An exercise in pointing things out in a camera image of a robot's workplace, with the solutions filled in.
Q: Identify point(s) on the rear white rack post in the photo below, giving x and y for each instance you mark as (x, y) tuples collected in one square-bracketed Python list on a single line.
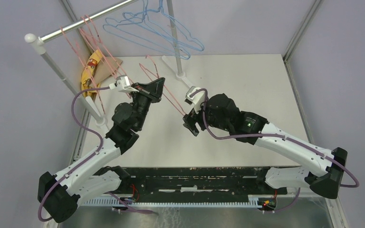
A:
[(170, 10)]

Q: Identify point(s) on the left white rack post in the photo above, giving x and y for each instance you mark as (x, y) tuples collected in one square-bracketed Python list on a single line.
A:
[(38, 46)]

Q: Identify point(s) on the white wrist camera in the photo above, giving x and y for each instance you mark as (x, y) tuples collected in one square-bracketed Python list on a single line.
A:
[(195, 97), (122, 84)]

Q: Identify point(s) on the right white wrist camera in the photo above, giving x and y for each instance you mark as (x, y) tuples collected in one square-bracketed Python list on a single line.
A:
[(195, 97)]

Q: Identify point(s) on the yellow patterned cloth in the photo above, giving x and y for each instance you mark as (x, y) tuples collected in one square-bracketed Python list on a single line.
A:
[(87, 77)]

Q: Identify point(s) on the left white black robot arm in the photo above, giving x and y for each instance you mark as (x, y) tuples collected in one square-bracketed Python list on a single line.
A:
[(60, 194)]

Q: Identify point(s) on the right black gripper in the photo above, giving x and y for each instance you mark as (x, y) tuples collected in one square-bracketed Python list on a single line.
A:
[(189, 120)]

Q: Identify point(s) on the white rack post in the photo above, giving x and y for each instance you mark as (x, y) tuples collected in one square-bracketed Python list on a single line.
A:
[(170, 10), (38, 46)]

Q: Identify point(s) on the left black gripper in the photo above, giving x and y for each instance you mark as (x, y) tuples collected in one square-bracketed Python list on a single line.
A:
[(152, 90)]

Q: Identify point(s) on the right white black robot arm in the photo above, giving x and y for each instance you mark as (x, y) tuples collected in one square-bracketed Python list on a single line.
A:
[(320, 169)]

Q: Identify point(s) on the white toothed cable duct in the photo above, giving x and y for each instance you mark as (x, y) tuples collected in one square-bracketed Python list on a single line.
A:
[(109, 201)]

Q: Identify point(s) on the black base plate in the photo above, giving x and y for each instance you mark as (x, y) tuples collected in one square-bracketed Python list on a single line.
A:
[(195, 184)]

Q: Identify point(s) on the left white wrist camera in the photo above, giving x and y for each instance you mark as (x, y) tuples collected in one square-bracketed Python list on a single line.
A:
[(122, 84)]

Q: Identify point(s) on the silver horizontal rack rod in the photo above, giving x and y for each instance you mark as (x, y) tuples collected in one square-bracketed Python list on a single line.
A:
[(86, 19)]

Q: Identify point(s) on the beige cloth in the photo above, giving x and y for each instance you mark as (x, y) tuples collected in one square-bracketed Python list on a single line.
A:
[(107, 68)]

